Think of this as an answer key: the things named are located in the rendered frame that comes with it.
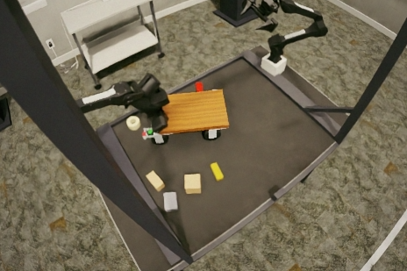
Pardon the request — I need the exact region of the tan wooden bar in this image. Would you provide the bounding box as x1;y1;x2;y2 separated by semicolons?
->
146;171;165;191

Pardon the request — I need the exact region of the yellow rectangular block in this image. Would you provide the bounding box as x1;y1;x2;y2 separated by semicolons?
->
211;162;223;181

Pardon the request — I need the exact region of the tan cardboard box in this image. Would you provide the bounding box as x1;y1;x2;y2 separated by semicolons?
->
185;174;201;194

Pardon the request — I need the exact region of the red toy building brick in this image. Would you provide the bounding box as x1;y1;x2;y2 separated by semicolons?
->
196;82;203;92

